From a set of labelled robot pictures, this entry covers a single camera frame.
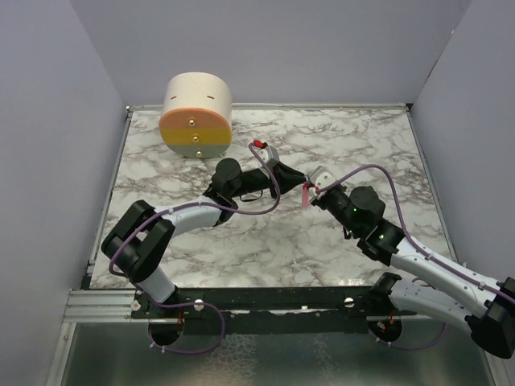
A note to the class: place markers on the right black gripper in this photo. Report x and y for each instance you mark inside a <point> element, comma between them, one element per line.
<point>319,200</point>

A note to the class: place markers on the round pastel drawer cabinet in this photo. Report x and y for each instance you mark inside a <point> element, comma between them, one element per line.
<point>196,118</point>

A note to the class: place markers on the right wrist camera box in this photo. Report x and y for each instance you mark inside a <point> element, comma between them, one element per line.
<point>320,178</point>

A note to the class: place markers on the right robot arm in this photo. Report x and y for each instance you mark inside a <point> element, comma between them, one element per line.
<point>480,305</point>

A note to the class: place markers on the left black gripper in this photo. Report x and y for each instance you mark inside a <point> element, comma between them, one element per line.
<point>286,178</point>

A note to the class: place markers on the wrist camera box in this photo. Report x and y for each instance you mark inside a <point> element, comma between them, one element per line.
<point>320,178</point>
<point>265,154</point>

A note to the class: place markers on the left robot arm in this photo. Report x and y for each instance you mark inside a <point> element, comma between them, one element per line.
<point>138,241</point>

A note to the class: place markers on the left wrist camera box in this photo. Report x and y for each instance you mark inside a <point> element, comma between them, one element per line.
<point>265,154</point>

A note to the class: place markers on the pink keyring tag with ring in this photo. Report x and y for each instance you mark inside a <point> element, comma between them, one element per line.
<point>306,190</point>

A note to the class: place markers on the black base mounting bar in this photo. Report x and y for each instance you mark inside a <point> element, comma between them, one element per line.
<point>263,311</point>

